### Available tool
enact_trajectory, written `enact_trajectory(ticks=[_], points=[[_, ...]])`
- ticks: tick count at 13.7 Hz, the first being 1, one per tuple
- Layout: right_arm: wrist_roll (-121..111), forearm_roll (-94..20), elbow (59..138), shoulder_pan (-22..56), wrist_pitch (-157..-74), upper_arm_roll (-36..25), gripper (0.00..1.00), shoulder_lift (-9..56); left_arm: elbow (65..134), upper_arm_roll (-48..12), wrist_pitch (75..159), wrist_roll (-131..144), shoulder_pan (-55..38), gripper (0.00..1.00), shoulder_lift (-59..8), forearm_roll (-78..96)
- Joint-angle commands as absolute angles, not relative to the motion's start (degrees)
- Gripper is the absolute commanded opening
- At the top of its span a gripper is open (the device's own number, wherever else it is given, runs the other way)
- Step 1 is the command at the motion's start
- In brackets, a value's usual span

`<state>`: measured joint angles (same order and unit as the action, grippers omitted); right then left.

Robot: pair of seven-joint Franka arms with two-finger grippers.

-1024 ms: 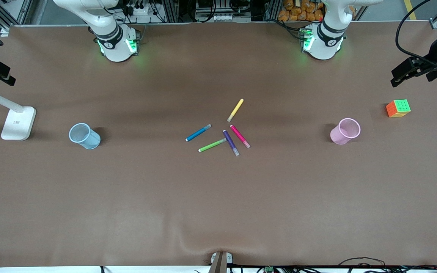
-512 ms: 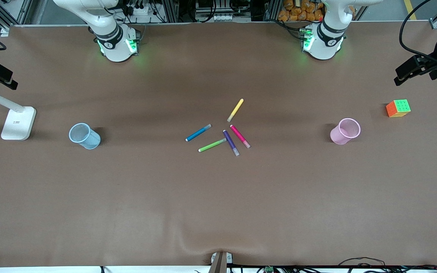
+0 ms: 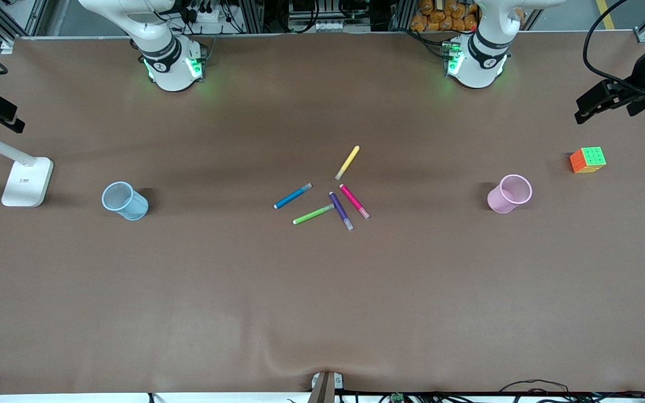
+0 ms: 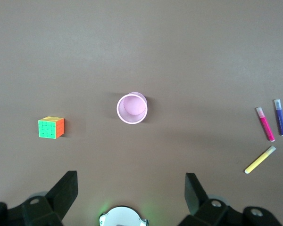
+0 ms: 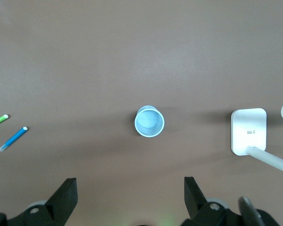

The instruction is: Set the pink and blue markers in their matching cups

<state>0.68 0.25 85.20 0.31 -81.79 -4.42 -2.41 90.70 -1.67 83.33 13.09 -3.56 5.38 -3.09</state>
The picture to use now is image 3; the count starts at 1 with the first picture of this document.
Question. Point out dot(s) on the white power strip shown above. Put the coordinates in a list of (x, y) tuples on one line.
[(206, 15)]

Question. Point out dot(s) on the blue marker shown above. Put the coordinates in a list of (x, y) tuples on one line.
[(293, 196)]

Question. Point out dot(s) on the orange packets pile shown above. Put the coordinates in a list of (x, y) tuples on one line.
[(434, 19)]

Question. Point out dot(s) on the pink marker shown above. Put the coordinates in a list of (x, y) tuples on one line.
[(354, 200)]

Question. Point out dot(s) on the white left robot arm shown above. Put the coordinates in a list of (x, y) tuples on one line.
[(479, 67)]

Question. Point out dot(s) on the light blue plastic cup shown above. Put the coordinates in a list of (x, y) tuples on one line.
[(132, 208)]

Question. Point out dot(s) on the yellow marker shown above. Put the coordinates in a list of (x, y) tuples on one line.
[(347, 162)]

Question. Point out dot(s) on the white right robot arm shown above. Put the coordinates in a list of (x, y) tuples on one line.
[(168, 73)]

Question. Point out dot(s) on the white desk lamp stand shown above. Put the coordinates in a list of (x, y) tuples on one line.
[(26, 184)]

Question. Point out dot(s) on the white terminal strip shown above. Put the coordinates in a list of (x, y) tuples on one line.
[(331, 26)]

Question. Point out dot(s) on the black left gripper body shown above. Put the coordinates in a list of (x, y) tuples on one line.
[(640, 79)]

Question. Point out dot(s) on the metal table edge bracket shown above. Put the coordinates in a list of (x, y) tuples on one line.
[(325, 387)]

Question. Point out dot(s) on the green marker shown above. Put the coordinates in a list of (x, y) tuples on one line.
[(312, 214)]

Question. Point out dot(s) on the pink plastic cup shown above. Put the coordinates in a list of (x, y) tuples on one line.
[(499, 201)]

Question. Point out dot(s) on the purple marker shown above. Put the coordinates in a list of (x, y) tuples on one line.
[(340, 210)]

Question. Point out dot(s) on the colourful puzzle cube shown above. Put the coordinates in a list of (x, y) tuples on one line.
[(588, 159)]

